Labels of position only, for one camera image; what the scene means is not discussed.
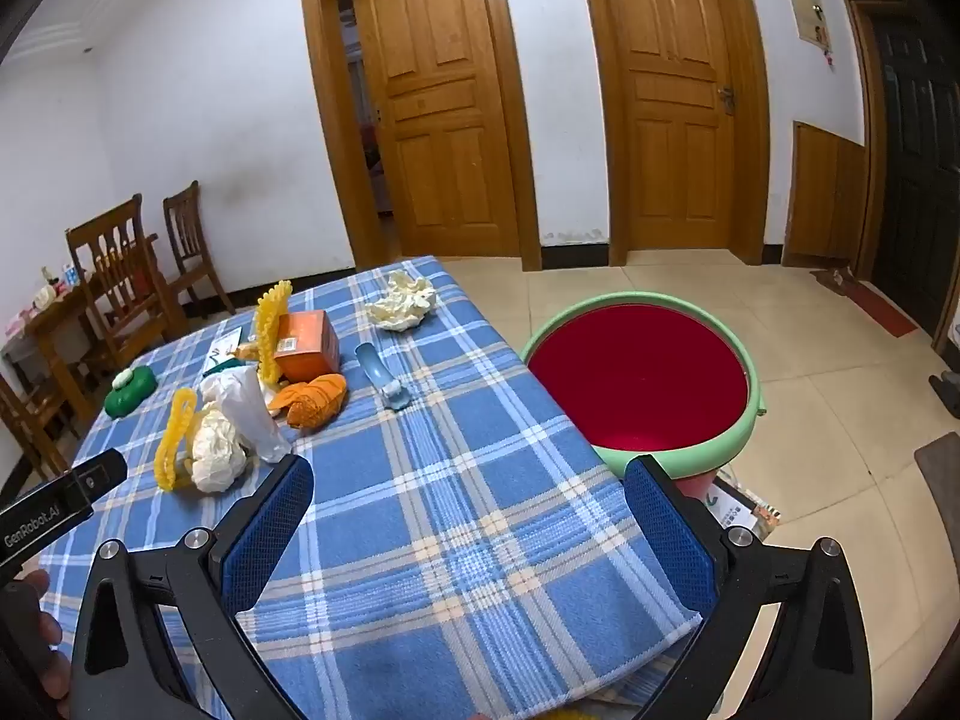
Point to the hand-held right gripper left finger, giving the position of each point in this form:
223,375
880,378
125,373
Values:
266,532

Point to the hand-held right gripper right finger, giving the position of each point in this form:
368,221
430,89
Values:
667,540

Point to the green basin with red inside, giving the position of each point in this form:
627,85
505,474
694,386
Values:
637,375

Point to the white medicine box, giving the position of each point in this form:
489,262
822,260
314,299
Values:
221,356

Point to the yellow ridged packet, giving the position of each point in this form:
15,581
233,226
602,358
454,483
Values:
268,330

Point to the person's left hand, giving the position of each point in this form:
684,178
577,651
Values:
51,626

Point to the pink stool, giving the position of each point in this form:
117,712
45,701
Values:
701,484

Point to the printed paper packaging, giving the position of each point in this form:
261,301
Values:
739,514

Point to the dark wooden chair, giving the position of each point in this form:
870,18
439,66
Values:
34,420

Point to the white crumpled tissue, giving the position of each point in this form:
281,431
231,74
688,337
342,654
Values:
217,454

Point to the white plastic bag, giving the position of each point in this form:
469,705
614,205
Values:
247,409

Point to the yellow foam net sleeve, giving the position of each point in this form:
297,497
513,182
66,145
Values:
174,435

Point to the green clover-shaped case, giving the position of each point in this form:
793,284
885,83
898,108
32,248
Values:
127,394

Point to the orange crumpled bag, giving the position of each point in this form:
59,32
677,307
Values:
315,397

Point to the blue plaid tablecloth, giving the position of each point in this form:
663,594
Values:
450,502

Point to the pink packet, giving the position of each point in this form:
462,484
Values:
22,322

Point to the wooden dining table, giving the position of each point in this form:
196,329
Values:
56,315

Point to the orange cardboard box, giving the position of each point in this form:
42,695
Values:
307,337

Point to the small white figurine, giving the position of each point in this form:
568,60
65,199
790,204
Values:
49,294

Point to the blue white carton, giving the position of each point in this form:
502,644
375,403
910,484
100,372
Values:
71,275

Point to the cream crumpled tissue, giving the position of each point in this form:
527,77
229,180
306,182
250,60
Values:
405,301

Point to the large wooden chair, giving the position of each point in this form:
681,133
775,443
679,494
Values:
112,240

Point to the grey brown floor mat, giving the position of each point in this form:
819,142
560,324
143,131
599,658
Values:
941,472

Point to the small brown floor object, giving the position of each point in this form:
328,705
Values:
836,279

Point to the red door mat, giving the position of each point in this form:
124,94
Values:
885,311

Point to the dark shoes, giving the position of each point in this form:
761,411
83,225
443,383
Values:
946,390

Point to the small wooden chair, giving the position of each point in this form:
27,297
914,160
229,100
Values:
186,221

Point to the closed wooden door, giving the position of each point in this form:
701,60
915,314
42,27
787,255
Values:
675,150

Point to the open wooden door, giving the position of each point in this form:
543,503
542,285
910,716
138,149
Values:
442,127

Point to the dark entrance door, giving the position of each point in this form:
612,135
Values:
915,165

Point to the wooden door frame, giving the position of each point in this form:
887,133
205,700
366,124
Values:
609,165
334,165

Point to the low wooden wall panel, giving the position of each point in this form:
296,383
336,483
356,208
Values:
821,195

